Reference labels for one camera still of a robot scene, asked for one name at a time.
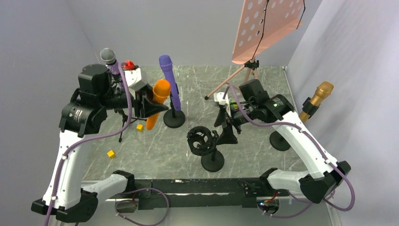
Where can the orange microphone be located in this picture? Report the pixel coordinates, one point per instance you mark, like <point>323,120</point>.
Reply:
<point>161,91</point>

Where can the black tripod mic stand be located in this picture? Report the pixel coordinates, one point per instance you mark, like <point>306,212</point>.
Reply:
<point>118,89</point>

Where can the black shock mount desk stand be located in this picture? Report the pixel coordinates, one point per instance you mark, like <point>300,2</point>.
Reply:
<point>202,142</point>

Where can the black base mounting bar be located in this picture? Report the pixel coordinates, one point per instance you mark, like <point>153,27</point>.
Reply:
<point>211,192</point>

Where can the gold microphone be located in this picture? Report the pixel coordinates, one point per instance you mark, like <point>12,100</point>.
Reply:
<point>311,104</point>

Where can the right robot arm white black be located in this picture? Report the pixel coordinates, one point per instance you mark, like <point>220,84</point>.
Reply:
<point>324,172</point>

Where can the yellow cube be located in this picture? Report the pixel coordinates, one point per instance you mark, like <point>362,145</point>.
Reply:
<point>111,154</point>
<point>140,127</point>

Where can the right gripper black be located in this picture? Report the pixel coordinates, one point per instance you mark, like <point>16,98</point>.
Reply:
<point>223,118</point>

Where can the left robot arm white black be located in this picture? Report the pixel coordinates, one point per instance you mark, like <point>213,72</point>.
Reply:
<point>65,198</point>

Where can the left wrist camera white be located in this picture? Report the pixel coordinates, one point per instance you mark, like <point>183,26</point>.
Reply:
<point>136,78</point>

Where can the pink music stand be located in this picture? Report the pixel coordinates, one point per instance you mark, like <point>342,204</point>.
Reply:
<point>262,24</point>

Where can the black round stand right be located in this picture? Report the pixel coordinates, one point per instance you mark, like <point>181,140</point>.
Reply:
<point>278,142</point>

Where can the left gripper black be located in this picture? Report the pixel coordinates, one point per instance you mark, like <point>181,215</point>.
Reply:
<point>147,108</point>

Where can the glitter purple silver microphone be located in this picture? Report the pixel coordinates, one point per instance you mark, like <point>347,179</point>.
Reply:
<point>107,55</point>

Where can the black round base mic stand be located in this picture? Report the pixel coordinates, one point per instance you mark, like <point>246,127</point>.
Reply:
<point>172,118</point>

